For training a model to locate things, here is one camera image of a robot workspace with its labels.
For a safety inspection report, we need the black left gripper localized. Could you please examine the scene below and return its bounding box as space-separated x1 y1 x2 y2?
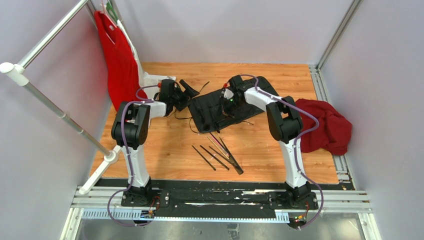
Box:
171 80 199 112

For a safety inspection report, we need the thin black makeup brush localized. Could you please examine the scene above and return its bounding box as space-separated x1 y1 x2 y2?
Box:
191 145 216 171

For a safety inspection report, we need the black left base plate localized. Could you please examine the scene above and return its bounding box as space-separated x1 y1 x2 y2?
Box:
121 187 171 208

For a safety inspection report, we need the dark red cloth pile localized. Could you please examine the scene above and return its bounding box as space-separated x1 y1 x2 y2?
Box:
295 98 353 156

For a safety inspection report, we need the white garment rack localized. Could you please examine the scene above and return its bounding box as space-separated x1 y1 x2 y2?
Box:
0 0 121 195

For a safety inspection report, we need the gold handled makeup brush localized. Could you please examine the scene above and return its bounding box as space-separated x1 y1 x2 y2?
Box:
206 136 229 158

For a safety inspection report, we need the red shirt on hanger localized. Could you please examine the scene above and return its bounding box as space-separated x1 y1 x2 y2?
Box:
94 11 140 111

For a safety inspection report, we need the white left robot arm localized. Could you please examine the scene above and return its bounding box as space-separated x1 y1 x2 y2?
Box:
111 79 200 207

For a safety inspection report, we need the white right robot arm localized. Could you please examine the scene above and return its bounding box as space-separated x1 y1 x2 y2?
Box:
219 75 311 209

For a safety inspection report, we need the black angled makeup brush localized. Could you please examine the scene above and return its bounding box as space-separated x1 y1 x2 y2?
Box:
199 145 230 171

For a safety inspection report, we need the black leather brush roll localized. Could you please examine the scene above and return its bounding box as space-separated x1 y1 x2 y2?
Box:
188 89 264 134

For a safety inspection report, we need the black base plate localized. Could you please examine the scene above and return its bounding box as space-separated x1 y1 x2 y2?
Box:
267 191 319 210
121 187 171 208

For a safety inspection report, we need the aluminium right rail frame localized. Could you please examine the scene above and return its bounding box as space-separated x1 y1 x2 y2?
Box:
308 0 363 191

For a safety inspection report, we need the green clothes hanger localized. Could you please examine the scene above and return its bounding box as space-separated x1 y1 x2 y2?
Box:
105 0 119 23

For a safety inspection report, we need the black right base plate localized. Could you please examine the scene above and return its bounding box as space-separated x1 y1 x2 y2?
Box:
267 191 319 210

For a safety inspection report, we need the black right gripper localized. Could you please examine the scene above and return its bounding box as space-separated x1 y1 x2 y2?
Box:
214 96 244 124

